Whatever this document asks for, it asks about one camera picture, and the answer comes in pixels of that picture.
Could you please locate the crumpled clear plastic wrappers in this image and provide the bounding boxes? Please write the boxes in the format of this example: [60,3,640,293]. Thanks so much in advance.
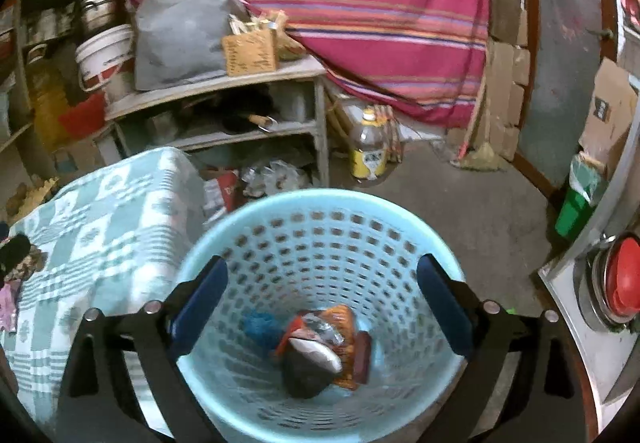
[240,158,313,199]

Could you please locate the flattened cardboard box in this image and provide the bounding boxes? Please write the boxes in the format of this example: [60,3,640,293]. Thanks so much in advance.
[577,57,640,174]

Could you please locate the dark cloth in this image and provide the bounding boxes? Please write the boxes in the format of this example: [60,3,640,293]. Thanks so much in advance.
[0,233,31,281]

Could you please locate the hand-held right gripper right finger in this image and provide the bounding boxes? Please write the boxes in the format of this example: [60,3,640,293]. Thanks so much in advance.
[416,253,586,443]

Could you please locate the red carton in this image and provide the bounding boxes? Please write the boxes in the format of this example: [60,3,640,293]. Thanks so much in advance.
[202,168,241,224]

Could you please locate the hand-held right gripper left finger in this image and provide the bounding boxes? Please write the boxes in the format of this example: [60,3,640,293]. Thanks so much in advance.
[55,255,231,443]

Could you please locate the red pot lid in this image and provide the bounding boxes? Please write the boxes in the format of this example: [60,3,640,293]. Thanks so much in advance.
[607,235,640,316]

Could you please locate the yellow utensil holder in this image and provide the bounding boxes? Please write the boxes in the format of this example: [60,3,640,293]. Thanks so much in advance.
[221,13,278,76]

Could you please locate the blue plastic bag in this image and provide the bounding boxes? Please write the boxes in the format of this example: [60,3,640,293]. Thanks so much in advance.
[242,310,286,349]

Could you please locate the white plastic bucket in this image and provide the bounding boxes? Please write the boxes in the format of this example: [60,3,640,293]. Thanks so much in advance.
[75,23,136,91]

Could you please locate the straw broom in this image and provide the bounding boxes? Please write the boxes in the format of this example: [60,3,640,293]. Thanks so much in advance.
[452,73,506,172]

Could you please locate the orange snack bag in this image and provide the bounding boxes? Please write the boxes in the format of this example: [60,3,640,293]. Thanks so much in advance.
[295,305,360,391]

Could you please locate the black white patterned wrapper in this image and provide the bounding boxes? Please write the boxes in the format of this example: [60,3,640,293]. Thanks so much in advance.
[7,245,46,284]

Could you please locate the dark grey pouch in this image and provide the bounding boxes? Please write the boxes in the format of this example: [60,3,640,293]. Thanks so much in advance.
[282,335,343,399]

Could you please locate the white appliance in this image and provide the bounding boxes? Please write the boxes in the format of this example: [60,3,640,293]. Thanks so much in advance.
[537,203,640,404]

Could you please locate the cardboard wall sheets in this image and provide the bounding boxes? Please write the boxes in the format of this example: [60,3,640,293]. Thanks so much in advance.
[487,0,531,159]

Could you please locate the pink wrapper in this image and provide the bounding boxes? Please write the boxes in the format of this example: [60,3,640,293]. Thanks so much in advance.
[0,280,22,331]

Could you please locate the green checked tablecloth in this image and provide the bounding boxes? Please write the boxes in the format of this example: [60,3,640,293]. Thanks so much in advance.
[0,147,208,424]

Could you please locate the large yellow oil jug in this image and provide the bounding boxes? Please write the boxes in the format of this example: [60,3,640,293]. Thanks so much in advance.
[27,63,71,149]

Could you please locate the light blue plastic basket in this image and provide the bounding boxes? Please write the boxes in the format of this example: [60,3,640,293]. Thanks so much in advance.
[172,188,468,443]

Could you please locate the green plastic bin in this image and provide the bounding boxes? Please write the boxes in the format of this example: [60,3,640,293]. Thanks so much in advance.
[555,153,608,239]

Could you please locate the red snack bag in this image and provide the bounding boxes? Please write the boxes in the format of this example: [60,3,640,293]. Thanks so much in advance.
[272,315,303,359]

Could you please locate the red mesh bowl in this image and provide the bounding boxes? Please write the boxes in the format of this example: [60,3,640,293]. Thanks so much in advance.
[57,90,108,139]

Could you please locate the pan with wooden handle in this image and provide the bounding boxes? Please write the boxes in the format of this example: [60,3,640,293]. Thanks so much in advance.
[220,110,278,134]

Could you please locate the wooden shelf unit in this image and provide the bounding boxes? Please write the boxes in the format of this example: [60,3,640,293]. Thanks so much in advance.
[0,0,121,184]

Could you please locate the grey wooden cabinet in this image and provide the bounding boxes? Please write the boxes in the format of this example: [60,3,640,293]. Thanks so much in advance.
[105,54,331,186]

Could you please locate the large steel pot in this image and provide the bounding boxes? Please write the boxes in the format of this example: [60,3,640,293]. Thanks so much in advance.
[77,0,126,39]

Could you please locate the oil bottle with yellow label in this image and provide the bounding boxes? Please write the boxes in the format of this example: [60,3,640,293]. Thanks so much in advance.
[350,107,392,181]

